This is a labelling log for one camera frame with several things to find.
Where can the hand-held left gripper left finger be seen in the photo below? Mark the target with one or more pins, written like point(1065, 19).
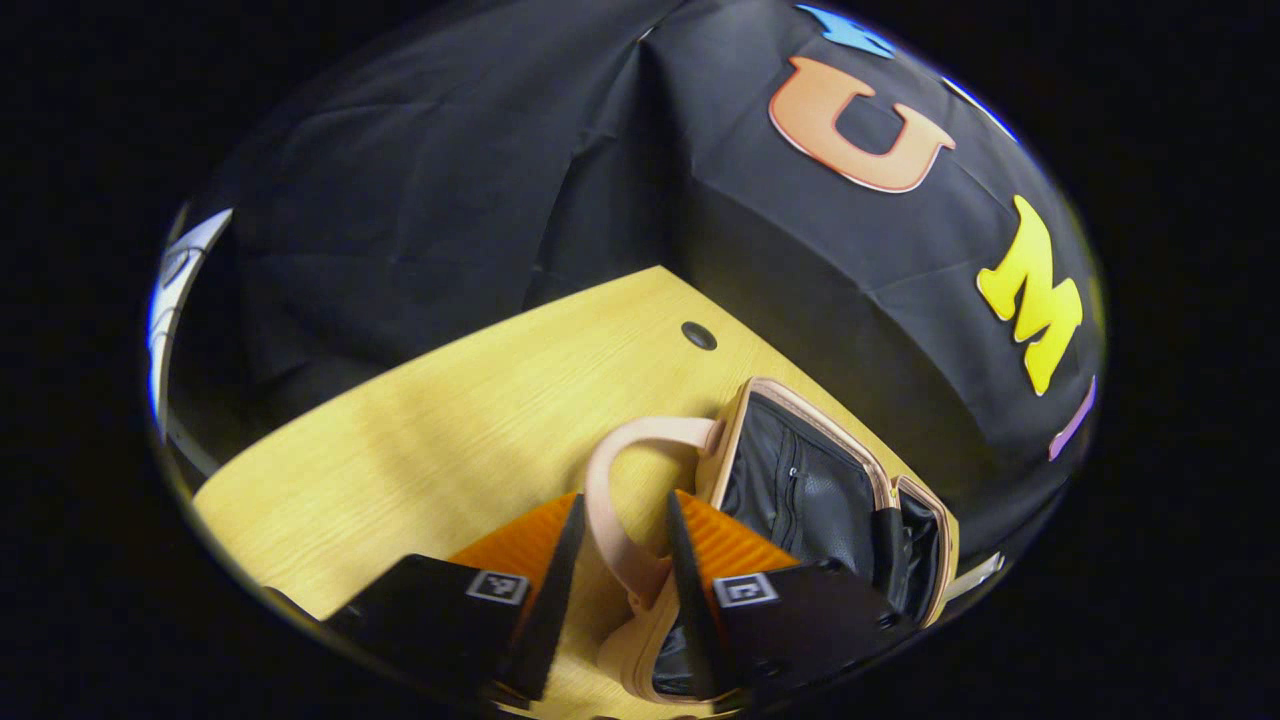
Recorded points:
point(550, 610)

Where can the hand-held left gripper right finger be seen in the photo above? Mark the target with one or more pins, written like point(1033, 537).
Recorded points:
point(693, 610)

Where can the pink suitcase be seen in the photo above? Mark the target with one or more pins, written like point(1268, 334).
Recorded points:
point(810, 500)

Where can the black table grommet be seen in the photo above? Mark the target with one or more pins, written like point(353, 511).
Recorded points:
point(699, 335)

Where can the black backdrop cloth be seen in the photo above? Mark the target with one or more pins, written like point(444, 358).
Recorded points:
point(500, 150)

